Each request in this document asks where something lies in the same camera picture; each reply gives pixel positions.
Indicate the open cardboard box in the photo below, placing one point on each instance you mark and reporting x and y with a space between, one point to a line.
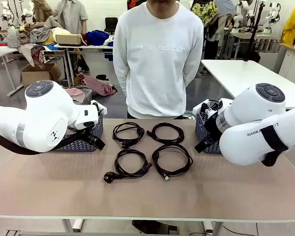
39 75

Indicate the black object under table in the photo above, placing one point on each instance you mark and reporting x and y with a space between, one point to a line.
147 225

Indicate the flat cardboard box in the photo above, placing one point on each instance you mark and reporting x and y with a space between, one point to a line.
68 39

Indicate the pile of patterned clothes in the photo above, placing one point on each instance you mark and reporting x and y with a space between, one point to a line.
37 34

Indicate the long white background table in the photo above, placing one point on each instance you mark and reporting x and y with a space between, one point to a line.
93 46

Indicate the black office chair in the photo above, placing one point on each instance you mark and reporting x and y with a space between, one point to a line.
111 23

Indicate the red plaid cloth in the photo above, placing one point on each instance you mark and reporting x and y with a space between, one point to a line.
98 84

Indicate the person in white sweatshirt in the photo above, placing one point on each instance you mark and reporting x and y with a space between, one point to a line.
157 73

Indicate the blue cloth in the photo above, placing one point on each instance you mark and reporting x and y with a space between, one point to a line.
97 37

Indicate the background person in light shirt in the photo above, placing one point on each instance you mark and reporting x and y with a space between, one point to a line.
72 14

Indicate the white table frame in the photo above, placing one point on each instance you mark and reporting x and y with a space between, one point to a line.
76 225

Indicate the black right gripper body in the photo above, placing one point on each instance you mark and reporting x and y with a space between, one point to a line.
212 129

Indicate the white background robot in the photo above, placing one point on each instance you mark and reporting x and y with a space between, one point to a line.
6 7
241 9
28 11
273 11

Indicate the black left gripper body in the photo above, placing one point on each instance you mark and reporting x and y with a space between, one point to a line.
92 134

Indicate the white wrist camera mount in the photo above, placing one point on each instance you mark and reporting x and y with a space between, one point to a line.
100 107
203 104

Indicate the grey-blue plastic basket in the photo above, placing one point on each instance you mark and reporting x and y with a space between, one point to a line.
201 130
73 147

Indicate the white cabinet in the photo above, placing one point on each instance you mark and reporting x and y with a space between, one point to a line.
292 61

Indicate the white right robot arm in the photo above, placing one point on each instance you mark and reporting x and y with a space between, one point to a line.
248 142

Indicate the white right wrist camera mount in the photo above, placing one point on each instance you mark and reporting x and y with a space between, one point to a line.
203 104

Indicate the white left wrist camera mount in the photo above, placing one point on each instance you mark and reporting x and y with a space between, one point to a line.
100 107

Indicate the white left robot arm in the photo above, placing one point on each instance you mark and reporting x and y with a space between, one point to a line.
44 110

